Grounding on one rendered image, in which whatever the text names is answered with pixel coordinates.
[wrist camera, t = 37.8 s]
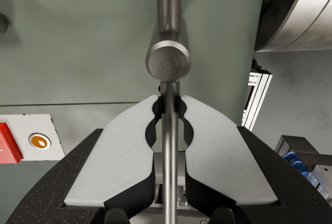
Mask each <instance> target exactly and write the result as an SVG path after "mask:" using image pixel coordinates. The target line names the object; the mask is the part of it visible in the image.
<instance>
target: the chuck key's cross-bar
mask: <svg viewBox="0 0 332 224"><path fill-rule="evenodd" d="M157 23H158V33H160V32H179V33H180V25H181V0H157ZM160 91H161V105H162V169H163V221H164V224H177V182H178V96H179V81H177V82H174V83H163V82H160Z"/></svg>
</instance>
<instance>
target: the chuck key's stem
mask: <svg viewBox="0 0 332 224"><path fill-rule="evenodd" d="M145 64H146V68H147V71H148V72H149V74H150V75H151V76H152V77H153V78H154V79H156V80H158V81H160V82H163V83H174V82H177V81H180V80H181V79H183V78H184V77H185V76H186V75H187V74H188V72H189V70H190V68H191V54H190V48H189V42H188V35H187V28H186V22H185V20H184V18H183V17H182V15H181V25H180V33H179V32H160V33H158V23H157V21H156V24H155V27H154V31H153V34H152V37H151V41H150V44H149V48H148V51H147V54H146V59H145Z"/></svg>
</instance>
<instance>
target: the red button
mask: <svg viewBox="0 0 332 224"><path fill-rule="evenodd" d="M22 158H23V156H22V154H21V152H20V150H19V148H18V146H17V144H16V142H15V140H14V138H13V136H12V134H11V132H10V130H9V128H8V126H7V124H6V123H0V164H17V163H19V162H20V160H21V159H22Z"/></svg>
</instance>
